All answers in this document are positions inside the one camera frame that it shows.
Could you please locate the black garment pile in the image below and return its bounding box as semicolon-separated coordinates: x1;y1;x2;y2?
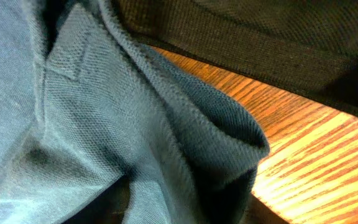
113;0;358;117

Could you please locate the blue polo shirt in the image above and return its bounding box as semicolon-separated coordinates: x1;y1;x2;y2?
0;1;269;223

